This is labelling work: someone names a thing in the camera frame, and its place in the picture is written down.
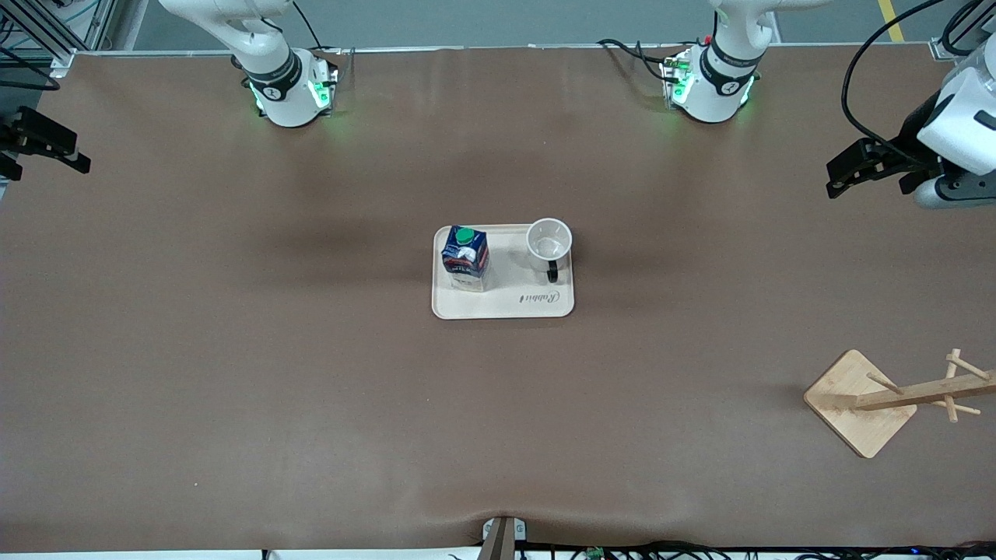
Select blue milk carton green cap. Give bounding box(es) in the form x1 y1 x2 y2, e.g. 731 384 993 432
440 226 490 293

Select wooden cup rack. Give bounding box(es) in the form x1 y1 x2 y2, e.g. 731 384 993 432
803 348 996 459

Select cream rectangular tray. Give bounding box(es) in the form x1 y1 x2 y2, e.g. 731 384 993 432
431 223 576 320

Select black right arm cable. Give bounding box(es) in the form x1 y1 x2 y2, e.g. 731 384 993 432
0 47 61 93

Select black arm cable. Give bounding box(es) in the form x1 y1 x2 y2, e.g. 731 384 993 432
0 47 61 93
842 0 947 145

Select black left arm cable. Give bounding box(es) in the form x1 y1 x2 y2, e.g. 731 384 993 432
842 0 947 145

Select aluminium frame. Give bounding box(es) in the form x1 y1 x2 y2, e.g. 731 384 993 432
928 0 996 79
0 0 117 79

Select looped black cable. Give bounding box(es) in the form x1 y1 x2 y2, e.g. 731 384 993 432
940 0 991 57

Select black left base cable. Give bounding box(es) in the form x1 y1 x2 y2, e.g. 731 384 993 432
598 37 679 83

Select black base cable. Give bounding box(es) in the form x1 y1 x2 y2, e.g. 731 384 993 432
598 37 679 83
292 0 345 57

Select black right base cable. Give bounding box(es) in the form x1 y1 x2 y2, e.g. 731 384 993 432
292 0 345 57

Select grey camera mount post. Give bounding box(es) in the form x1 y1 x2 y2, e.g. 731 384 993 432
477 516 528 560

